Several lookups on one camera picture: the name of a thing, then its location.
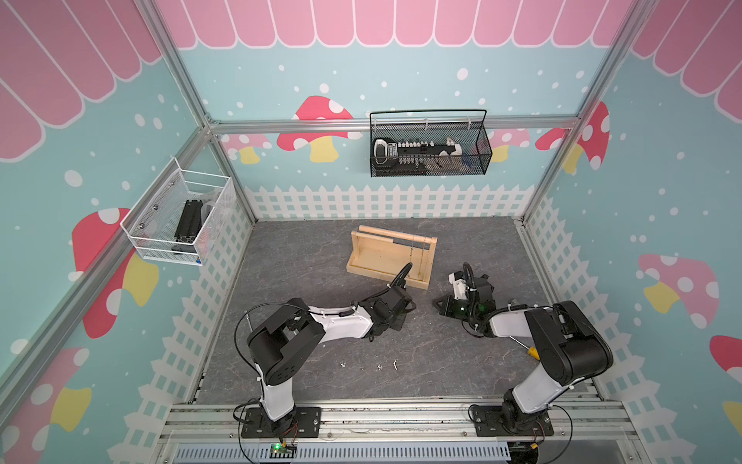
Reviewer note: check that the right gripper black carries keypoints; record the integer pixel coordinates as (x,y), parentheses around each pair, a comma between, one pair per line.
(447,301)

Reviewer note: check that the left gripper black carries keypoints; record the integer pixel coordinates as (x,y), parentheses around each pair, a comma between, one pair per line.
(397,324)

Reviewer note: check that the wooden jewelry display stand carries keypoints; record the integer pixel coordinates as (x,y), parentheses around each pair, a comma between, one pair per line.
(381,254)

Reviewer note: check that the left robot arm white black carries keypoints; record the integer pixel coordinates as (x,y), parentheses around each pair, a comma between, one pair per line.
(281,345)

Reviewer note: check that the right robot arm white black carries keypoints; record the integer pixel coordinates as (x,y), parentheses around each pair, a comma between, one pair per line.
(569,349)

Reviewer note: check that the white device in black basket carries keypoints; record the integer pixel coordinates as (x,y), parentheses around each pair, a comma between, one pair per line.
(385,152)

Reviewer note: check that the green lit circuit board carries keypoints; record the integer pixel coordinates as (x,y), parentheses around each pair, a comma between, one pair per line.
(283,451)

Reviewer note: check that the black extrusion pieces in basket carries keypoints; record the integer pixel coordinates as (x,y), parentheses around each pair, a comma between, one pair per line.
(189,226)

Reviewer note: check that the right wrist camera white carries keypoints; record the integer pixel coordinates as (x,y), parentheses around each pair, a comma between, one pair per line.
(458,281)

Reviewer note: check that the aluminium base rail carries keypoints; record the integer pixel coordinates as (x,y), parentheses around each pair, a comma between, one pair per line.
(580,428)

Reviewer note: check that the black wire mesh basket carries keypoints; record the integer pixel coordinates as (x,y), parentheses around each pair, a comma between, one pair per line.
(440,142)

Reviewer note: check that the white wire basket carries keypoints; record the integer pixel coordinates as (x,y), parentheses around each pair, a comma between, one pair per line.
(151,225)

